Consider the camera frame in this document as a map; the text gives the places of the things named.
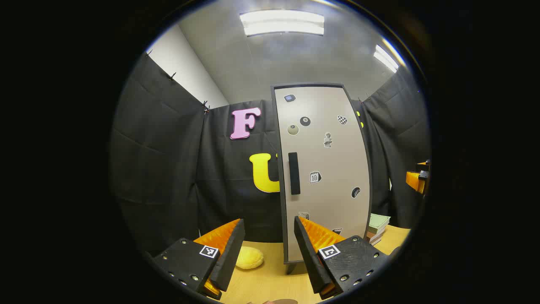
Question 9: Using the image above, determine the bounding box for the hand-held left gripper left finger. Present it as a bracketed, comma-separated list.
[153, 218, 246, 301]

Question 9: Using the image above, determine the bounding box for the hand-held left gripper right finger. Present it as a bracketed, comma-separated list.
[294, 216, 389, 300]

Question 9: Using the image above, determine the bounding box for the black door handle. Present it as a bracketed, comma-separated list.
[288, 152, 301, 195]

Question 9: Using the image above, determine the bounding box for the grey cabinet door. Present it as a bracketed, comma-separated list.
[273, 86, 373, 263]

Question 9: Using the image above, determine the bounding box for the green book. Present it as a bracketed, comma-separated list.
[369, 213, 391, 235]

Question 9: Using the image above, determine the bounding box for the black backdrop cloth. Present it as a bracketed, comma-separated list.
[111, 53, 431, 258]

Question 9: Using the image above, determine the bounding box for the narrow ceiling light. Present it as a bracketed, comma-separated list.
[373, 43, 400, 73]

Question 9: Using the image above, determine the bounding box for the large ceiling light panel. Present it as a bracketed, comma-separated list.
[239, 9, 325, 37]

